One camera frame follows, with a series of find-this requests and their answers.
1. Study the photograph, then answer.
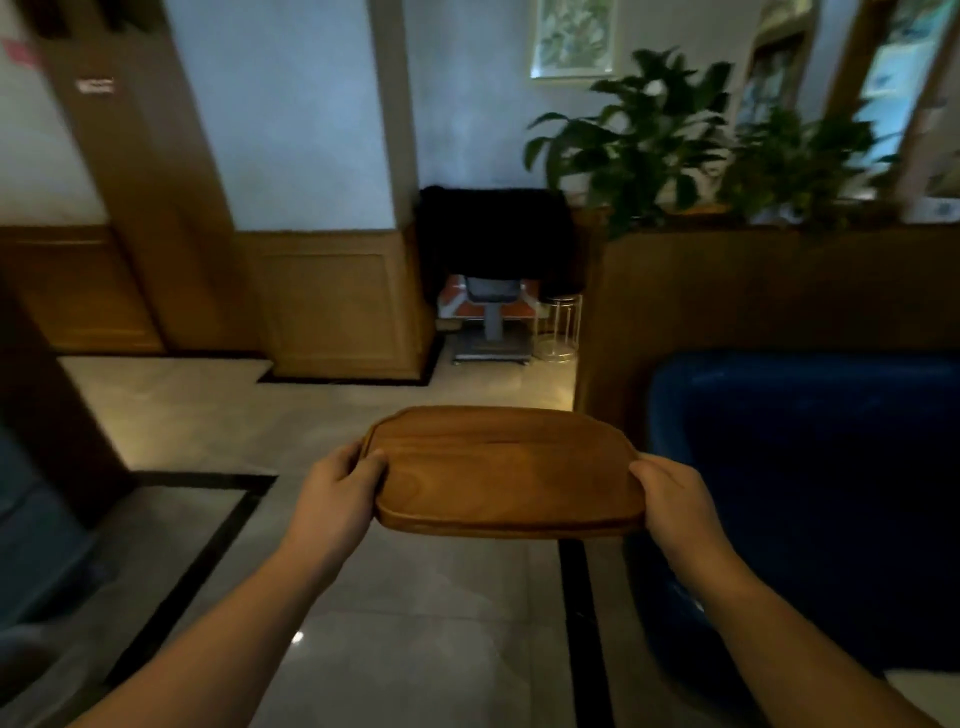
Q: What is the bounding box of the person's left hand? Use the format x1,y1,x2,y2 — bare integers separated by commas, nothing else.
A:
281,440,389,579

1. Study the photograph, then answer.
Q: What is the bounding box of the person's right hand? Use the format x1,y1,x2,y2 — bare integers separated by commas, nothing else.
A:
628,452,740,586

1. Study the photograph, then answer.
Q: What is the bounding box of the wooden tray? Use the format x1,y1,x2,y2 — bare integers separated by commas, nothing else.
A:
361,404,648,540

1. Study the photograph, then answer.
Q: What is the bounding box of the person's right forearm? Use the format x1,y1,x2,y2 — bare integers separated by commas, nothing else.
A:
693,554,943,728

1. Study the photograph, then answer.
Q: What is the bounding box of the person's left forearm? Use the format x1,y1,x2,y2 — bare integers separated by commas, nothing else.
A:
71,543,354,728

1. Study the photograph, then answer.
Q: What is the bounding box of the blue sofa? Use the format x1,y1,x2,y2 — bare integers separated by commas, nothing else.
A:
0,431,99,676
626,350,960,728

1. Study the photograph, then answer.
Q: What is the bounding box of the wooden booth partition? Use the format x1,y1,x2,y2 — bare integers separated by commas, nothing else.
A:
577,217,960,444

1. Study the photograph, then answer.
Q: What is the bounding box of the orange white box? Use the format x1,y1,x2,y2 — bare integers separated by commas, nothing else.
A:
437,273,545,320

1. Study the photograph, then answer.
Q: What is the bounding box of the grey metal stand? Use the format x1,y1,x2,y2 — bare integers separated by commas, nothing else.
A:
449,275,535,367

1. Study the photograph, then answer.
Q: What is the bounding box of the dark wooden partition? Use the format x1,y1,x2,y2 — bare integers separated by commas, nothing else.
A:
0,284,133,526

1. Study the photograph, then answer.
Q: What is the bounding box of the black cloth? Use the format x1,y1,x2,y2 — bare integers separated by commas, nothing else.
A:
416,185,583,305

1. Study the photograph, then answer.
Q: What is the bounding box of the wooden door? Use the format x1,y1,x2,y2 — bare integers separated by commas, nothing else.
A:
29,0,249,354

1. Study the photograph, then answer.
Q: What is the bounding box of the small leaf green plant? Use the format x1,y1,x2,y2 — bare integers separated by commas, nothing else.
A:
719,104,901,234

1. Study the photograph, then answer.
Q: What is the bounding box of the broad leaf green plant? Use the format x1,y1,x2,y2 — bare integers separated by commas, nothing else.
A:
523,46,736,241

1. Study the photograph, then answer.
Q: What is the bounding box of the wooden framed glass panel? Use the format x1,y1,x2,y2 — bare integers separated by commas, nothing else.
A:
738,0,823,129
824,0,960,219

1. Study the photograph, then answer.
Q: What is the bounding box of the framed leaf picture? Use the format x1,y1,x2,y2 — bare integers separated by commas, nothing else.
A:
528,0,620,80

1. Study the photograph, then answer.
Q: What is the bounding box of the white wire stool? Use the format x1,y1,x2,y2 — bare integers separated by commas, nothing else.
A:
533,293,585,363

